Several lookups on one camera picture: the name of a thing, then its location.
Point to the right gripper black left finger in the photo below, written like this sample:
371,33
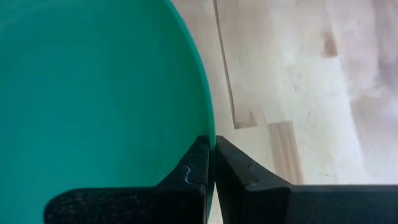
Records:
171,202

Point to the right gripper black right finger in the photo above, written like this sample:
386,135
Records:
264,202

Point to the green round plate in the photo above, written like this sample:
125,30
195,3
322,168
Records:
93,93

